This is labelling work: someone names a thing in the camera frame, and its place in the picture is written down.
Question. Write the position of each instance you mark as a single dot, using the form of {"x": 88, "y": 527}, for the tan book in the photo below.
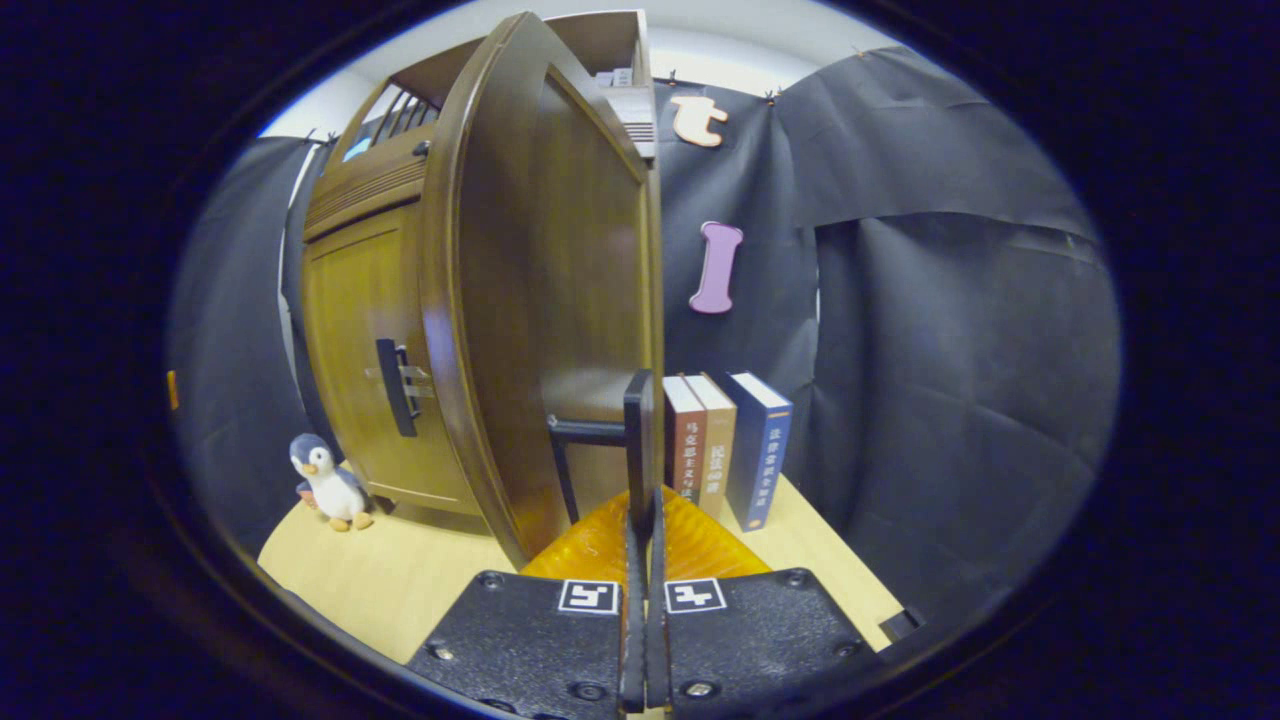
{"x": 718, "y": 450}

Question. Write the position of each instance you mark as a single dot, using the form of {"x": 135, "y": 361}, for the wooden double-door shoe cabinet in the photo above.
{"x": 360, "y": 185}

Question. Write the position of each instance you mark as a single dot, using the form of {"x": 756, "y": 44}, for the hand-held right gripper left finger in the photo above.
{"x": 520, "y": 630}

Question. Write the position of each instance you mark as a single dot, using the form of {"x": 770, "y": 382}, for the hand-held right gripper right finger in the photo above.
{"x": 760, "y": 630}

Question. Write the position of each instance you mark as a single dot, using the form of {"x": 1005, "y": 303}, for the wooden cabinet door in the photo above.
{"x": 560, "y": 270}
{"x": 345, "y": 350}

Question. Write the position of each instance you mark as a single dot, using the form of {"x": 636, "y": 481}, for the penguin plush toy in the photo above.
{"x": 330, "y": 485}

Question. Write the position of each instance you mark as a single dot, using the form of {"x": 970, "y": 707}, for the blue book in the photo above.
{"x": 760, "y": 460}

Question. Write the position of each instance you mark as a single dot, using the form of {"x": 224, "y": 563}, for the black backdrop cloth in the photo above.
{"x": 950, "y": 350}

